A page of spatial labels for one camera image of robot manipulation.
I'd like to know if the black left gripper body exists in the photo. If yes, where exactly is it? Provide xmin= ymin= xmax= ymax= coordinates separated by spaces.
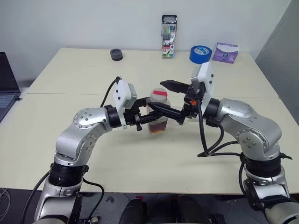
xmin=123 ymin=98 xmax=147 ymax=133

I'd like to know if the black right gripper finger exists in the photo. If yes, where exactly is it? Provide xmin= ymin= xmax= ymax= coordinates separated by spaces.
xmin=160 ymin=79 xmax=189 ymax=94
xmin=149 ymin=103 xmax=184 ymax=122

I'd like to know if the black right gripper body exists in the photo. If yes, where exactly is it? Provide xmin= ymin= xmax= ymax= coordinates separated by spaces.
xmin=178 ymin=83 xmax=203 ymax=125

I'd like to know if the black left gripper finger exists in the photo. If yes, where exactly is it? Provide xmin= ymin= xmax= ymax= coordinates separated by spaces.
xmin=136 ymin=97 xmax=151 ymax=109
xmin=139 ymin=112 xmax=164 ymax=125

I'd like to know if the clear bottle with red tape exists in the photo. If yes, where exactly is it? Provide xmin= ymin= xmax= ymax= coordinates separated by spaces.
xmin=145 ymin=87 xmax=171 ymax=136

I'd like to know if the blue tape roll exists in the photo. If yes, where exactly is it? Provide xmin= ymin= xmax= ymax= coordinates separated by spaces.
xmin=189 ymin=44 xmax=213 ymax=64

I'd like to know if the marker pen box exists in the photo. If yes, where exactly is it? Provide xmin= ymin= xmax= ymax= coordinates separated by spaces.
xmin=161 ymin=14 xmax=178 ymax=60

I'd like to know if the purple tissue packet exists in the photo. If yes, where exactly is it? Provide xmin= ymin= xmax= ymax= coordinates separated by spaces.
xmin=211 ymin=42 xmax=239 ymax=64

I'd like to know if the small black round cap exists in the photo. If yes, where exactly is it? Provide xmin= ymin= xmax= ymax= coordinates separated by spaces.
xmin=109 ymin=48 xmax=124 ymax=62

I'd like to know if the dark laptop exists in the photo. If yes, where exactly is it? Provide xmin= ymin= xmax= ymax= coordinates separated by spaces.
xmin=0 ymin=52 xmax=22 ymax=124

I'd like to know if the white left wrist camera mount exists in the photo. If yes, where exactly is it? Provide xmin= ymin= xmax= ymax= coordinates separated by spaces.
xmin=112 ymin=79 xmax=138 ymax=130

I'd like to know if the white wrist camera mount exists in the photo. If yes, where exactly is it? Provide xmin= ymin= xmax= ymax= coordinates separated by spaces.
xmin=190 ymin=61 xmax=215 ymax=113
xmin=112 ymin=79 xmax=138 ymax=130

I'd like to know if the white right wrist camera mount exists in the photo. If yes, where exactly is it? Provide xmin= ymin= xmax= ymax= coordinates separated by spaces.
xmin=190 ymin=61 xmax=215 ymax=113

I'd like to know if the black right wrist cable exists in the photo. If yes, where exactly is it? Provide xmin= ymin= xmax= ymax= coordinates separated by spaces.
xmin=197 ymin=99 xmax=242 ymax=158

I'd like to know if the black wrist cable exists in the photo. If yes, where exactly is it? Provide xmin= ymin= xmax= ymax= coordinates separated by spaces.
xmin=197 ymin=99 xmax=242 ymax=158
xmin=100 ymin=76 xmax=122 ymax=109

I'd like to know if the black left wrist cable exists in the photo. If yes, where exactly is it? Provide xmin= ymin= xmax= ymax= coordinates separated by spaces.
xmin=100 ymin=76 xmax=122 ymax=109

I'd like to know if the black right shoulder cable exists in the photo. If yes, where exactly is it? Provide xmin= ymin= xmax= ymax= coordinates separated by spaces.
xmin=238 ymin=154 xmax=260 ymax=212

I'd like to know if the black shoulder cable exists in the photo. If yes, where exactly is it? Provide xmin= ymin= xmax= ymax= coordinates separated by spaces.
xmin=20 ymin=169 xmax=105 ymax=224
xmin=238 ymin=154 xmax=260 ymax=212

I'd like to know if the black left shoulder cable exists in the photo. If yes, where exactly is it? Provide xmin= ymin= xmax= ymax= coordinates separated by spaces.
xmin=20 ymin=169 xmax=105 ymax=224

